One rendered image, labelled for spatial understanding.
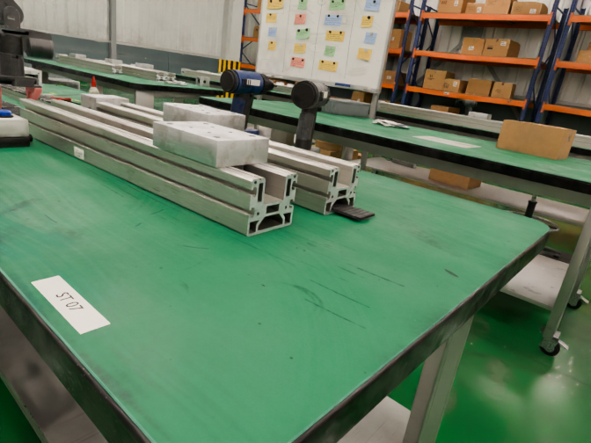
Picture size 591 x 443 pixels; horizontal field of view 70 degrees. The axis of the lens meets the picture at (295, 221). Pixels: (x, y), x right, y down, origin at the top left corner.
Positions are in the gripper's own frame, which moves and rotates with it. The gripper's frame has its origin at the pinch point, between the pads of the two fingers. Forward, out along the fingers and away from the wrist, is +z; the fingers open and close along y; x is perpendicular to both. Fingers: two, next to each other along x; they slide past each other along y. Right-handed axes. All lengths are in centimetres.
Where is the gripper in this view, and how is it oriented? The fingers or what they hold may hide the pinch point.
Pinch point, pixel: (15, 109)
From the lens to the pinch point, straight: 146.0
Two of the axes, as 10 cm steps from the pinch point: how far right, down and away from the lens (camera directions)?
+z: -1.3, 9.4, 3.3
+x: -7.7, -3.0, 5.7
